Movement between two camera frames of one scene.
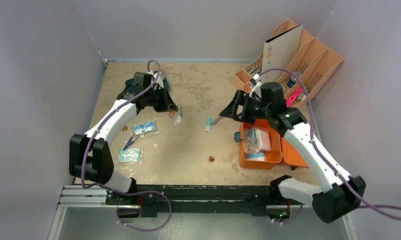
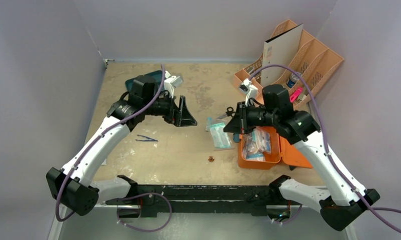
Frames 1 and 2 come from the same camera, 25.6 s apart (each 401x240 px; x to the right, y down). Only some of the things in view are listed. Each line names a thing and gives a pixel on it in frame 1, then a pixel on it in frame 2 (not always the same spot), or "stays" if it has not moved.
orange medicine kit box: x=281 y=152 stays
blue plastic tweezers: x=129 y=143 to x=150 y=139
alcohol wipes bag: x=140 y=129 to x=261 y=141
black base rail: x=200 y=200 stays
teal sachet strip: x=208 y=124 stays
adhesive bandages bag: x=131 y=155 to x=221 y=140
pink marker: x=294 y=96 stays
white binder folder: x=282 y=51 stays
